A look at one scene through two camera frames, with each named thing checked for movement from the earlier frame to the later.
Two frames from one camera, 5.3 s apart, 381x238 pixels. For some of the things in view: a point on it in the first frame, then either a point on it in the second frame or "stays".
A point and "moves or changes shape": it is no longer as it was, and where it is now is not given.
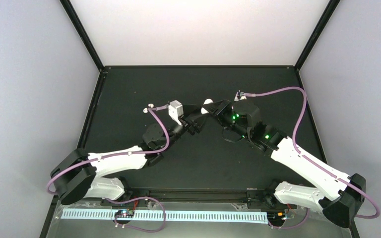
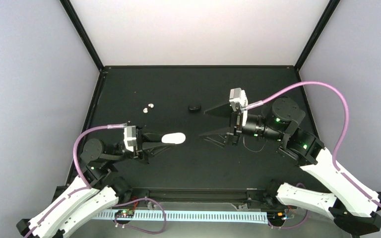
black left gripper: [193, 120] to [147, 137]
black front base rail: [234, 195] stays
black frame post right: [329, 10] stays
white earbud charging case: [207, 101] moves or changes shape
